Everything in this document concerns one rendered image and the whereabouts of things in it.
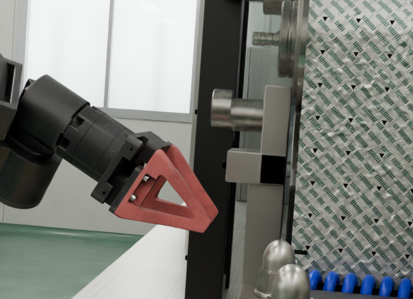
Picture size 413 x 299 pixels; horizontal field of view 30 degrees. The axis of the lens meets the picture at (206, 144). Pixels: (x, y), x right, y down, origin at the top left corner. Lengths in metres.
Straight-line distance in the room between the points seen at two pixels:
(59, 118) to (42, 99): 0.02
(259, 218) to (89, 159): 0.19
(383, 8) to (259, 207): 0.23
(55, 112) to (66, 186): 5.87
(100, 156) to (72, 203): 5.88
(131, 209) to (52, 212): 5.96
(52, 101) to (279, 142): 0.23
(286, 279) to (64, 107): 0.28
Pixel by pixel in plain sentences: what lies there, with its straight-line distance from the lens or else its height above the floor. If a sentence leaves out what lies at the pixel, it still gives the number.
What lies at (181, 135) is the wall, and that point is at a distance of 6.33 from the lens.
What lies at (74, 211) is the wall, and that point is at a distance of 6.57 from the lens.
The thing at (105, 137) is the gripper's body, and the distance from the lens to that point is 0.69.
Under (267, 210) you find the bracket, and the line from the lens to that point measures 0.78.
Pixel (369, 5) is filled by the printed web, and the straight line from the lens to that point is 0.71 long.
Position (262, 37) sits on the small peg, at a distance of 0.78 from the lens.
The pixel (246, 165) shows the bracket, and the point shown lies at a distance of 0.77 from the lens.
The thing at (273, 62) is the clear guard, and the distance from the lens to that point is 1.74.
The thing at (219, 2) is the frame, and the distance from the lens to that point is 1.04.
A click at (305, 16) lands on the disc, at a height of 1.26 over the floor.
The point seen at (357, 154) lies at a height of 1.15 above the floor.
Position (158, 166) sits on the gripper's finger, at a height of 1.13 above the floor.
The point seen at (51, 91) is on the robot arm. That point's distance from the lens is 0.71.
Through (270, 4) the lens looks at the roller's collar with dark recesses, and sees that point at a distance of 1.00.
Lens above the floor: 1.18
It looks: 3 degrees down
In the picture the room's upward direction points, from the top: 4 degrees clockwise
